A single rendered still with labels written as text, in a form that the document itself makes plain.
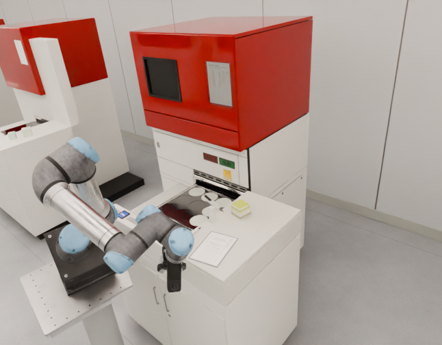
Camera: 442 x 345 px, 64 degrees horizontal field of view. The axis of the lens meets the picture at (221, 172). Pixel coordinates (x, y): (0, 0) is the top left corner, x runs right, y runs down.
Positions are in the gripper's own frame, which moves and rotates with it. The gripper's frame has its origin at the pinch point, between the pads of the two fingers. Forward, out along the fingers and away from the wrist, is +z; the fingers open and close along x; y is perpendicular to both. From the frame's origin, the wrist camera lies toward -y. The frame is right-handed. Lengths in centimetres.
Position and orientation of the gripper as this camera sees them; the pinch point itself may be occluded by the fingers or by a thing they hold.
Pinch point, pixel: (169, 272)
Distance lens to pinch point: 139.8
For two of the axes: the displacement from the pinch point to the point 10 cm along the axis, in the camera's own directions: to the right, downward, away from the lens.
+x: -9.7, -0.3, -2.5
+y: -0.9, -8.9, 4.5
